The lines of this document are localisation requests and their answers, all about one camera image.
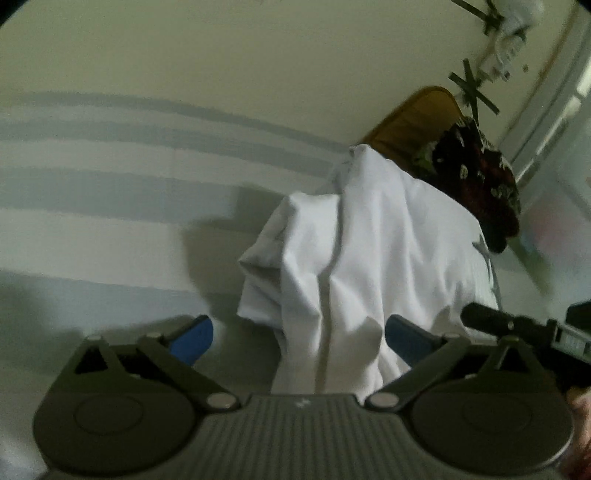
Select white garment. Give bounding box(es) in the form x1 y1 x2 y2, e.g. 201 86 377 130
236 144 502 395

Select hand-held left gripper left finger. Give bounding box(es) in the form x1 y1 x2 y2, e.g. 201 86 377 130
74 315 242 412

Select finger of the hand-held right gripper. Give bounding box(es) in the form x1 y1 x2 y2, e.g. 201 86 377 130
460 302 560 346

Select grey striped bed sheet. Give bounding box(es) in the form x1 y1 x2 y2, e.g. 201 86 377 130
0 91 354 467

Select dark floral cloth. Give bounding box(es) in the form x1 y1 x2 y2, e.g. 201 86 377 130
413 115 522 254

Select black tape cross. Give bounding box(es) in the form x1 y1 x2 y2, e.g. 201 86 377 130
451 0 506 37
449 59 502 116

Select yellow-brown basket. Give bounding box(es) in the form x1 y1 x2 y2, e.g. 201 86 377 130
359 85 468 160

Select white door frame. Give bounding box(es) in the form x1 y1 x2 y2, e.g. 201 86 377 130
501 7 591 188

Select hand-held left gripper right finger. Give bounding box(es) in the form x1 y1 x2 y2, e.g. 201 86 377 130
365 315 543 412

